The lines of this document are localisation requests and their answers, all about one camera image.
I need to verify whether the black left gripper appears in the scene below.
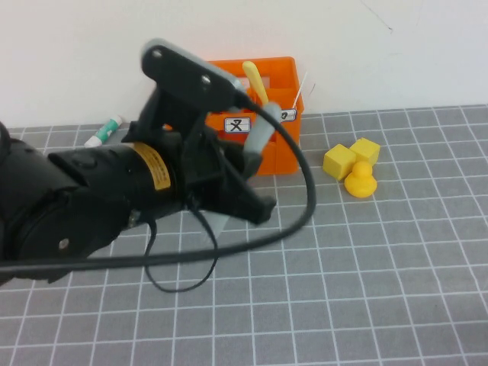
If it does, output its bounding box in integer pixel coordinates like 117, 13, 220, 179
129, 127, 278, 228

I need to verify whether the orange plastic cutlery holder crate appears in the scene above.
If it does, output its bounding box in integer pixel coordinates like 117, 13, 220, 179
205, 56, 305, 176

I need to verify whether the yellow plastic cutlery piece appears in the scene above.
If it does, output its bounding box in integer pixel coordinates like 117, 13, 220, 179
242, 60, 270, 106

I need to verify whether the white label reading fork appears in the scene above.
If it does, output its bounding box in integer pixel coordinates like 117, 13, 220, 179
223, 117, 252, 134

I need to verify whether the yellow foam cube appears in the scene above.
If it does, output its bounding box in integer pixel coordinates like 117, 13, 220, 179
323, 144, 358, 181
349, 137, 381, 167

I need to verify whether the yellow rubber duck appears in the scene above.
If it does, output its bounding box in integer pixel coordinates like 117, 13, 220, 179
343, 160, 378, 199

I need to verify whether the thin white plastic knife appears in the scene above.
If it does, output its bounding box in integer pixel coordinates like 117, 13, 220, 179
291, 71, 310, 110

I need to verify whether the grey grid table mat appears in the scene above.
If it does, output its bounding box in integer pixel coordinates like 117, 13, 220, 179
0, 103, 488, 366

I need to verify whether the green and white glue stick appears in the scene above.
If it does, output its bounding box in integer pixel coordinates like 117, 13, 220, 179
84, 115, 124, 149

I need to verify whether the thick black camera cable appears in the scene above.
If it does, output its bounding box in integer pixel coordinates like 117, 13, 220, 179
0, 93, 318, 272

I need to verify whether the thin black cable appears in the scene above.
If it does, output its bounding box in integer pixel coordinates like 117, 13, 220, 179
143, 196, 220, 294

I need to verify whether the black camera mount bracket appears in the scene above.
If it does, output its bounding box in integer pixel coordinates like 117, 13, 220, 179
121, 88, 209, 153

